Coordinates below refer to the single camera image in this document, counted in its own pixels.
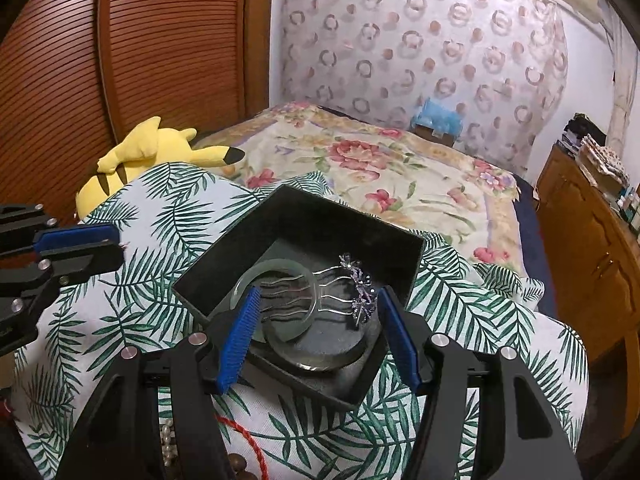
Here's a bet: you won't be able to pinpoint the red string bracelet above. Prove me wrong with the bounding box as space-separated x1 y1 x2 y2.
214 414 271 480

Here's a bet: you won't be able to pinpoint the pale green jade bangle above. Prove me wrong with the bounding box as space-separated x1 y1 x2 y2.
230 259 320 341

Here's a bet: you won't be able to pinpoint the silver purple hair comb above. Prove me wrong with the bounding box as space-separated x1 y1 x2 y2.
257 252 378 328

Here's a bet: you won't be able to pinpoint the black jewelry box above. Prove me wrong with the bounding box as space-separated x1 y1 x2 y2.
172 185 426 412

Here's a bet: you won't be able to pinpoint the palm leaf print cloth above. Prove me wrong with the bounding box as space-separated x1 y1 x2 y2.
8 161 591 480

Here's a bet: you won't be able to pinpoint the yellow Pikachu plush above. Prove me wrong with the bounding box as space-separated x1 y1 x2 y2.
76 116 245 220

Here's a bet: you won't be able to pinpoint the dark blue mattress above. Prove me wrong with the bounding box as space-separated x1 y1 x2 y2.
513 174 558 318

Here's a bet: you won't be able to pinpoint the wooden slatted wardrobe door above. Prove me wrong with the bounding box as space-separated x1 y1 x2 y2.
1 0 271 223

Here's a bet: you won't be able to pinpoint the wooden sideboard cabinet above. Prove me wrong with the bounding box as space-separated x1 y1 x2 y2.
534 143 640 436

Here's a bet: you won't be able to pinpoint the bottles on sideboard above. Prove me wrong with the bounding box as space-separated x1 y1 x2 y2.
616 188 639 240

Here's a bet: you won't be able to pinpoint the floral bed quilt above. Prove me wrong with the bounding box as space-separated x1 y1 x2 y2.
195 102 525 273

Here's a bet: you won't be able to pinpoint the folded clothes pile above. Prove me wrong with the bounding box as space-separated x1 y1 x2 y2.
560 113 629 198

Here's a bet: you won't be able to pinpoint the blue plush toy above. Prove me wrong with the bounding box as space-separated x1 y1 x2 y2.
410 98 462 138

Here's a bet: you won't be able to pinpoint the beige side curtain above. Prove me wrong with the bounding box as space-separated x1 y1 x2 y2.
605 3 639 157

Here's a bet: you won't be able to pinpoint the circle pattern curtain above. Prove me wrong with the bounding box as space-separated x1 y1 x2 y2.
281 0 568 174

